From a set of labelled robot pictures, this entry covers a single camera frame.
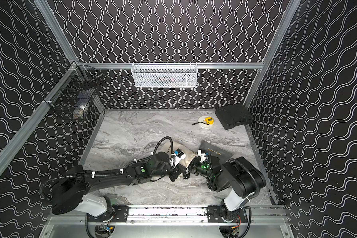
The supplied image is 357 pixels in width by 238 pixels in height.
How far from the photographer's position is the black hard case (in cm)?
109

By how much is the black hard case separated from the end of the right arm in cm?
37

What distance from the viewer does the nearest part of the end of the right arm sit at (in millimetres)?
773

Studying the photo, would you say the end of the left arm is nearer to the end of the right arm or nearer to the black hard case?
the end of the right arm
